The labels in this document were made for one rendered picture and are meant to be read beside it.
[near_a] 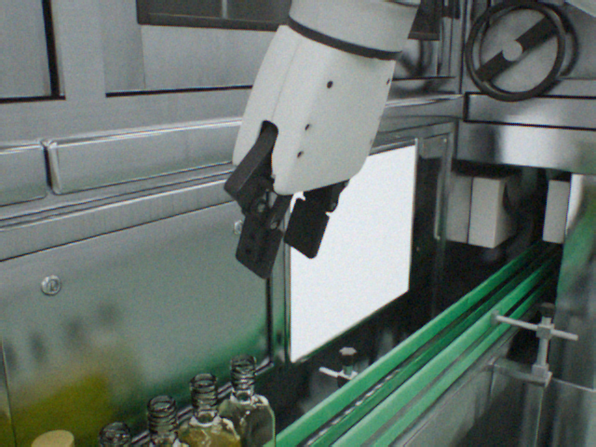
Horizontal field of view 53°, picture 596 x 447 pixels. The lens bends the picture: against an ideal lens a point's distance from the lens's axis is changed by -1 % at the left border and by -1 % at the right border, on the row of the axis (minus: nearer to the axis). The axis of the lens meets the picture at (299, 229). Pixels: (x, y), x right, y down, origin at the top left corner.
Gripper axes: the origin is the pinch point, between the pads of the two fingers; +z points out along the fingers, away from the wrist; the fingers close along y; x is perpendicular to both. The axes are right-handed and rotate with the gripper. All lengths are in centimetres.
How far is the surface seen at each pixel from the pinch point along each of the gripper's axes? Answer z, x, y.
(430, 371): 40, 2, -54
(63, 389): 30.1, -19.2, 3.4
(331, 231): 24, -21, -47
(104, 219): 13.1, -24.8, -3.3
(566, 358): 50, 17, -103
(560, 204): 22, -2, -112
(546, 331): 36, 12, -81
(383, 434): 45, 3, -39
